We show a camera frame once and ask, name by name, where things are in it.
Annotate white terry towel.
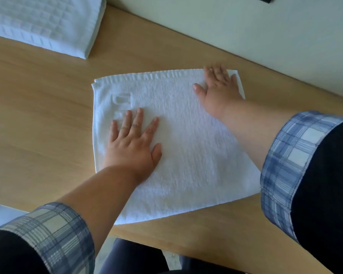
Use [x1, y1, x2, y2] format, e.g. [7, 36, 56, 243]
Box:
[91, 68, 262, 226]

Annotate person's dark trousers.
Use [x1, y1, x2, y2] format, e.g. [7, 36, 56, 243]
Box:
[99, 237, 243, 274]

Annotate person's left hand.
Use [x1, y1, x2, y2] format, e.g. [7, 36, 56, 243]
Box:
[103, 108, 163, 183]

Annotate person's right hand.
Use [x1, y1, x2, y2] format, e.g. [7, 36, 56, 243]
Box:
[192, 65, 243, 119]

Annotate person's left forearm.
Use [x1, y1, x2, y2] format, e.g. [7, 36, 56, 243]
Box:
[0, 165, 143, 274]

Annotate folded white waffle towel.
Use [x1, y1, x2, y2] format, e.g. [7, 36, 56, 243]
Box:
[0, 0, 107, 60]

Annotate person's right forearm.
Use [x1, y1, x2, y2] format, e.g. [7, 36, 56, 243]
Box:
[217, 98, 343, 274]

